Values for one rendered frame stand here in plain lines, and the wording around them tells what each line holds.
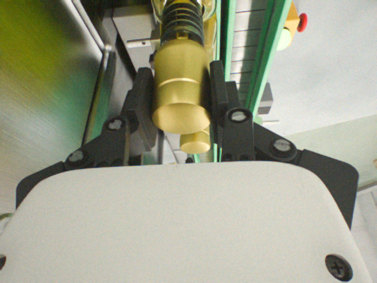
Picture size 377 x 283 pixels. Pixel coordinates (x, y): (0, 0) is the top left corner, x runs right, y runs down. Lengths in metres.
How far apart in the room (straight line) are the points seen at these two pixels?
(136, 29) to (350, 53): 0.62
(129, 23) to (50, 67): 0.26
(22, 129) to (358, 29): 0.75
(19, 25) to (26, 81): 0.04
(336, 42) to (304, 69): 0.11
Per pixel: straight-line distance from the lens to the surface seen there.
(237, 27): 0.48
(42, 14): 0.26
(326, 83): 0.92
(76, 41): 0.29
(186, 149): 0.24
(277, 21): 0.39
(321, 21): 0.71
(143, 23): 0.47
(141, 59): 0.53
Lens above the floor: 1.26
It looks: 26 degrees down
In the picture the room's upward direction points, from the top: 179 degrees clockwise
